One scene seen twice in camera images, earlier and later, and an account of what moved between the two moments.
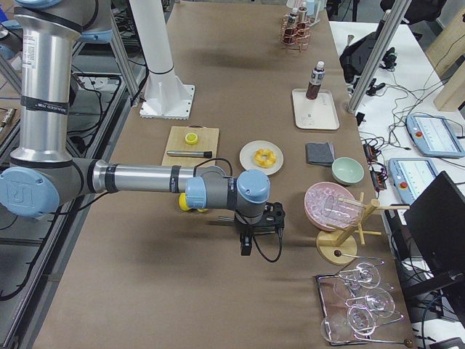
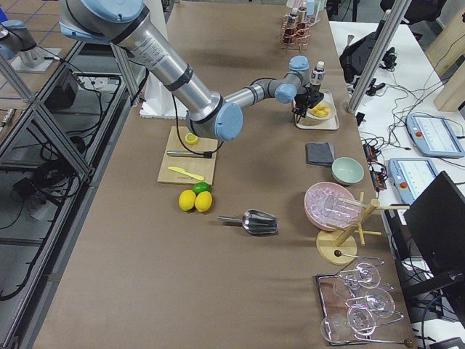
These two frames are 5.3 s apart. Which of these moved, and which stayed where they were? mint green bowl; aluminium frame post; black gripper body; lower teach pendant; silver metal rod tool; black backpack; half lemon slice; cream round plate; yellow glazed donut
Moved: cream round plate; yellow glazed donut; black gripper body
Stayed: aluminium frame post; black backpack; lower teach pendant; mint green bowl; silver metal rod tool; half lemon slice
